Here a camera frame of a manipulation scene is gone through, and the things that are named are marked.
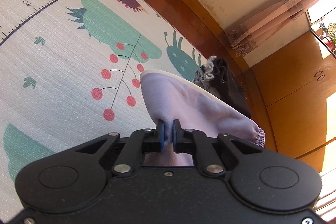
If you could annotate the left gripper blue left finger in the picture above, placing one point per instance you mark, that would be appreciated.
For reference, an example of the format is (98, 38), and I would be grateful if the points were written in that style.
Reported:
(135, 148)

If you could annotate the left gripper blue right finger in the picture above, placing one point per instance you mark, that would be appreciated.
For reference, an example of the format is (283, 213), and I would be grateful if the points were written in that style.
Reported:
(200, 147)

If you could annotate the purple and cream pants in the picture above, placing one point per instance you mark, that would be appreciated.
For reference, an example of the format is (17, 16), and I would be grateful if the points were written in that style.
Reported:
(168, 97)

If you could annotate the black folded garment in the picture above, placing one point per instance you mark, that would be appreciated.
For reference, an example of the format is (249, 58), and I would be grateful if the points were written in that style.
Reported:
(228, 88)

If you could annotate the grey folded garment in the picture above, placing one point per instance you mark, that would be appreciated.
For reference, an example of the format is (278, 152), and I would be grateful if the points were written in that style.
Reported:
(209, 78)

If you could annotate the pink lace curtain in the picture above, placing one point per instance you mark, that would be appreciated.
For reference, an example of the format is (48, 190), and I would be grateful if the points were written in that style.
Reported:
(245, 36)

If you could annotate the cartoon animal play mat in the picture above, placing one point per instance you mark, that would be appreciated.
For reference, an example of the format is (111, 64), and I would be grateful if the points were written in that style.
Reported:
(70, 72)

